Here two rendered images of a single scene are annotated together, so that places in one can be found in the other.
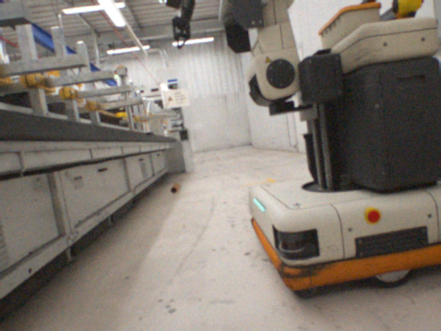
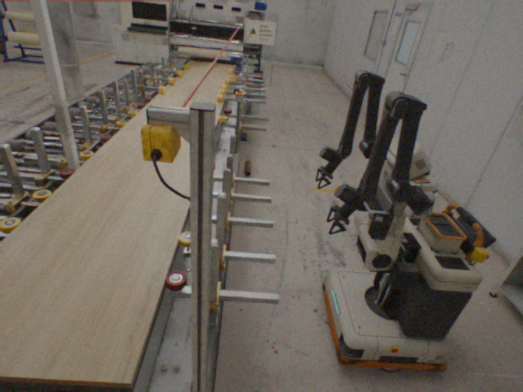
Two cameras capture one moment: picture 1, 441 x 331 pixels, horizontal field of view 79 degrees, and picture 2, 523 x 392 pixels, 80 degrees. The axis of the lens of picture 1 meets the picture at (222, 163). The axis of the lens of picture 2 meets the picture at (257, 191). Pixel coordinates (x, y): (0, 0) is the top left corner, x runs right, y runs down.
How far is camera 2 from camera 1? 145 cm
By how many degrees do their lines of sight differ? 26
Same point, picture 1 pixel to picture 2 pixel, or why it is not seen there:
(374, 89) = (427, 302)
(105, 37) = not seen: outside the picture
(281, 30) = (394, 240)
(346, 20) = (438, 242)
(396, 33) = (455, 281)
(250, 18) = (377, 235)
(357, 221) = (385, 351)
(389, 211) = (403, 350)
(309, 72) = (398, 278)
